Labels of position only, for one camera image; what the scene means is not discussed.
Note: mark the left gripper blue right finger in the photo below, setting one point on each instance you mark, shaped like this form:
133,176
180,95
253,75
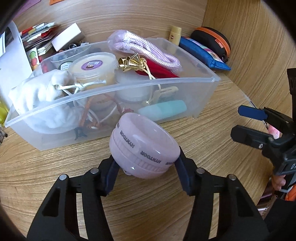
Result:
238,219

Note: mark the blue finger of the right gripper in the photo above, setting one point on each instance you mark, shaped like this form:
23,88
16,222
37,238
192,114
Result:
253,113
250,137

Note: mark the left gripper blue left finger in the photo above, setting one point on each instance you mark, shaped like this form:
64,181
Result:
56,219

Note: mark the teal plastic tube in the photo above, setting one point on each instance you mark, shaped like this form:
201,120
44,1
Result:
163,110

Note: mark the white cloth drawstring bag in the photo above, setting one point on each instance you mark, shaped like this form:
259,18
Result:
47,103

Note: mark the white round plastic jar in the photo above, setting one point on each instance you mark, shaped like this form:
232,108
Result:
137,93

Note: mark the beige tub purple label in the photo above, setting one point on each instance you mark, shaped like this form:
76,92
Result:
94,70

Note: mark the dark green glass bottle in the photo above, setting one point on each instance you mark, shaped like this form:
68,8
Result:
65,66

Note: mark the person right hand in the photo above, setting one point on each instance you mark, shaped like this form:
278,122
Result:
278,182

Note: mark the blue fabric pouch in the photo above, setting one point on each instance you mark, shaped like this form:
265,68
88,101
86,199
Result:
203,53

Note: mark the black orange zip case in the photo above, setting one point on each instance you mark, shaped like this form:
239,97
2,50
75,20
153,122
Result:
214,40

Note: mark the small yellow lotion bottle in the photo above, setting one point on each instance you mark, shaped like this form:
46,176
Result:
175,35

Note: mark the yellow green spray bottle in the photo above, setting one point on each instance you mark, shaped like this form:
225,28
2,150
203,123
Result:
3,112

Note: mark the clear plastic storage bin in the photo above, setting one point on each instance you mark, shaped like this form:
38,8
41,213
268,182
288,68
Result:
195,86

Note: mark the white folded paper stand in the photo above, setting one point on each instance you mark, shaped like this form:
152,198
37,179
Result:
15,66

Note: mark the bowl of marbles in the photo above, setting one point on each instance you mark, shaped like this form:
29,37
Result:
69,56

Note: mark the fruit pattern sticker strip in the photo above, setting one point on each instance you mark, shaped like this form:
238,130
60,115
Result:
33,58

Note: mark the stack of books and pens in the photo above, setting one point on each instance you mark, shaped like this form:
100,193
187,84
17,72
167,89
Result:
39,37

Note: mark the white small box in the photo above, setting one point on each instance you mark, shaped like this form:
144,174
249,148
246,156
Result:
71,34

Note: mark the pink paper note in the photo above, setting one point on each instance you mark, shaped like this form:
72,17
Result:
26,6

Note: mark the orange paper note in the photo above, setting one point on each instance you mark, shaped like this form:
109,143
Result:
52,2

